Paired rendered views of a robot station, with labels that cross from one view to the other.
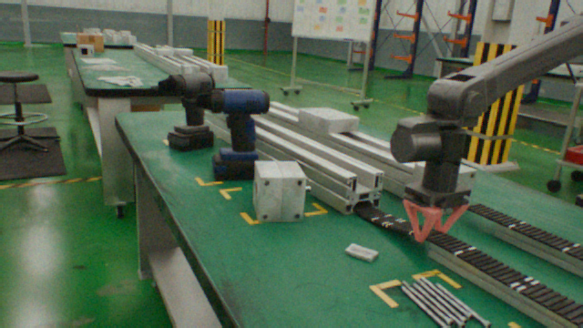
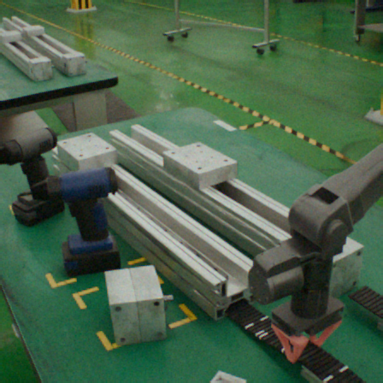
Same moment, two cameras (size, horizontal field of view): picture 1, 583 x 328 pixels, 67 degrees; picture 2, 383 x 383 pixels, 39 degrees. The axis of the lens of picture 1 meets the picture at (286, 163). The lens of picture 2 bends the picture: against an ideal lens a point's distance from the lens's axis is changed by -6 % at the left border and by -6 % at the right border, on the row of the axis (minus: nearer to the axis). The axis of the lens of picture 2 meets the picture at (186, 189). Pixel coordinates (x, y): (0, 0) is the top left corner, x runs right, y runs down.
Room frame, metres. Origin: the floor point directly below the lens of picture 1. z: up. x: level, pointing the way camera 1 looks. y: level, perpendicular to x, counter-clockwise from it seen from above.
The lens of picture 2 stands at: (0.06, -0.09, 1.44)
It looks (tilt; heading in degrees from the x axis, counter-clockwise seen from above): 26 degrees down; 0
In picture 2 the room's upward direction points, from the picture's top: 2 degrees counter-clockwise
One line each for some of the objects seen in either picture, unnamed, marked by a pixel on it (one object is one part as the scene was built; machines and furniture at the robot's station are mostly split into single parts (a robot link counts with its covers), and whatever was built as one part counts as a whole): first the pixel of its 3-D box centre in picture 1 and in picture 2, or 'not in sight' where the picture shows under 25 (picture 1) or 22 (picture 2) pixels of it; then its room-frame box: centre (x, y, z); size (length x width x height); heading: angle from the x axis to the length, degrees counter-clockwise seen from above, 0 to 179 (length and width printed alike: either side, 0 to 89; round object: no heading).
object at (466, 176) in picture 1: (445, 185); (332, 263); (0.95, -0.36, 0.83); 0.12 x 0.09 x 0.10; 122
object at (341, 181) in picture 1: (271, 144); (132, 209); (1.22, 0.05, 0.82); 0.80 x 0.10 x 0.09; 32
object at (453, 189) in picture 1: (440, 177); (309, 297); (0.73, -0.27, 0.92); 0.10 x 0.07 x 0.07; 123
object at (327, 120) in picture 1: (327, 124); (199, 169); (1.32, -0.11, 0.87); 0.16 x 0.11 x 0.07; 32
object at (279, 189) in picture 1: (283, 190); (142, 304); (0.85, 0.00, 0.83); 0.11 x 0.10 x 0.10; 101
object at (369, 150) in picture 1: (325, 139); (199, 187); (1.32, -0.11, 0.82); 0.80 x 0.10 x 0.09; 32
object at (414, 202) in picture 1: (428, 216); (299, 336); (0.72, -0.26, 0.85); 0.07 x 0.07 x 0.09; 33
